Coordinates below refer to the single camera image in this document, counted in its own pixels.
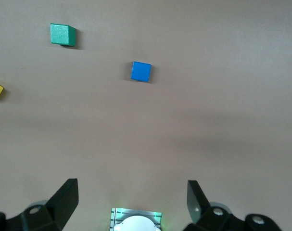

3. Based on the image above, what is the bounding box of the green wooden cube block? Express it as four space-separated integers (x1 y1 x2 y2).
50 23 77 47

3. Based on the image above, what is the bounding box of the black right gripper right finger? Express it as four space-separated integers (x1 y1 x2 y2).
183 180 284 231

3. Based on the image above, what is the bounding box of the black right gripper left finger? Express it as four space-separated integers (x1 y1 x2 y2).
0 178 79 231

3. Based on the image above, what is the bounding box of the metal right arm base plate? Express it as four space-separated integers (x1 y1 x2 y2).
111 207 163 231

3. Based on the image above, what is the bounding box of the blue wooden cube block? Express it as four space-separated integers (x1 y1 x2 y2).
130 61 152 82

